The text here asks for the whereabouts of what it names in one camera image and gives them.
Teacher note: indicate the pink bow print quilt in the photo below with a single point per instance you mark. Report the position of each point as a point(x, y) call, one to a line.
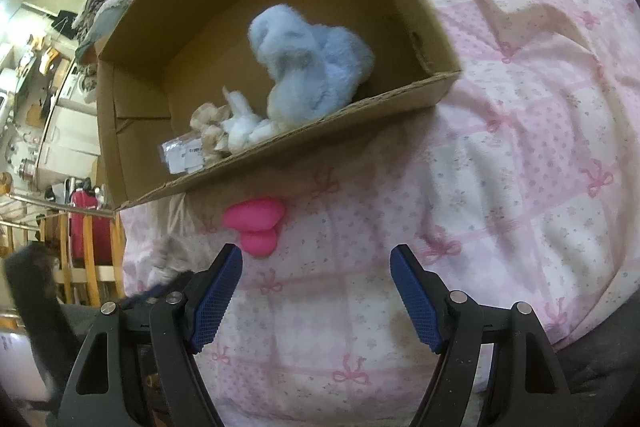
point(500, 132)

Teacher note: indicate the red suitcase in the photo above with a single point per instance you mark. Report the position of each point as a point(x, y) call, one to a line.
point(90, 227)

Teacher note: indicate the white kitchen cabinets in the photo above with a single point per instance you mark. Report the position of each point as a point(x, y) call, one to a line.
point(65, 132)

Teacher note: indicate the cardboard box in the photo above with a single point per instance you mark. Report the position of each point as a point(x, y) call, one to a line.
point(200, 32)

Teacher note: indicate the person's dark grey trousers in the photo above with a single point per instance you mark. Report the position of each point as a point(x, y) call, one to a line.
point(600, 372)

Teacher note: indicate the clear plastic packet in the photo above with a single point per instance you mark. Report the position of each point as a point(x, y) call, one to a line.
point(182, 154)

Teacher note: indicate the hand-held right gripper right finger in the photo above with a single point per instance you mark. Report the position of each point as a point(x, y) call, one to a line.
point(415, 302)

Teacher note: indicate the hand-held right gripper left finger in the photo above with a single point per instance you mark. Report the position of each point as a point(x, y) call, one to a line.
point(215, 302)

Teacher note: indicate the cream scrunchie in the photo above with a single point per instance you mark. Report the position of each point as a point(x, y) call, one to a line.
point(245, 129)

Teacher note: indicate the pink soft toy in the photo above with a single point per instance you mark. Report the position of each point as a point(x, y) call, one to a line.
point(252, 217)

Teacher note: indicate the wooden chair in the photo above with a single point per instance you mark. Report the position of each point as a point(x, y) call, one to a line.
point(90, 269)

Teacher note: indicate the light blue fluffy plush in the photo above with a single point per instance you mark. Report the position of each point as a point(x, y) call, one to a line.
point(310, 57)

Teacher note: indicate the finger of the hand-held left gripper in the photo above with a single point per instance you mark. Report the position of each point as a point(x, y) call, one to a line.
point(150, 294)

